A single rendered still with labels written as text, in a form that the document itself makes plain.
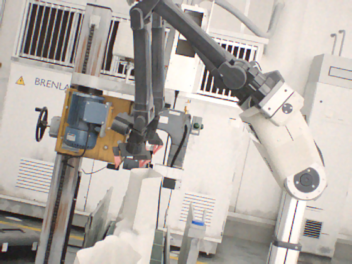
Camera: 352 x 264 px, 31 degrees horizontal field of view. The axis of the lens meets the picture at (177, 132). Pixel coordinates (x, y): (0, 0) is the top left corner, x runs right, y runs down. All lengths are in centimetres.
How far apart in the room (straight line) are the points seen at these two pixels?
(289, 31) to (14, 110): 268
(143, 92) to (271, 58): 402
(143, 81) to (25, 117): 377
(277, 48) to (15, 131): 258
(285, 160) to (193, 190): 356
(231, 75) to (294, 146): 38
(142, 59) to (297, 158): 66
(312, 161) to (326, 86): 431
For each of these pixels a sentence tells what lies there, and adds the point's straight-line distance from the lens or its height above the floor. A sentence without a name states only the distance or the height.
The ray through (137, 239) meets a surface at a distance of 263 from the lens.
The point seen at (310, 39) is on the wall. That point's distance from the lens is 724.
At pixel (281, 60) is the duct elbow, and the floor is 196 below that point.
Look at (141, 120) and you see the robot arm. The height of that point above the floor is 129.
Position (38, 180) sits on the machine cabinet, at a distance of 591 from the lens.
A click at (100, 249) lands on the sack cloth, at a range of 126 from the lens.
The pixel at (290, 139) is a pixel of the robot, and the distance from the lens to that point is 225.
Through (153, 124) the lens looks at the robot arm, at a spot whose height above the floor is 126.
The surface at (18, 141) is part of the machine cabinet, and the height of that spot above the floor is 72.
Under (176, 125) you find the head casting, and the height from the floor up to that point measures 127.
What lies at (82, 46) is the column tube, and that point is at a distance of 312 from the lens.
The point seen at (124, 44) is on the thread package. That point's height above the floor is 158.
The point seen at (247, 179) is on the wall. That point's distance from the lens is 716.
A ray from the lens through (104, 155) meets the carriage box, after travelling 306.
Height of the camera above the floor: 139
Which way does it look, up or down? 3 degrees down
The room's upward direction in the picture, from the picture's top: 12 degrees clockwise
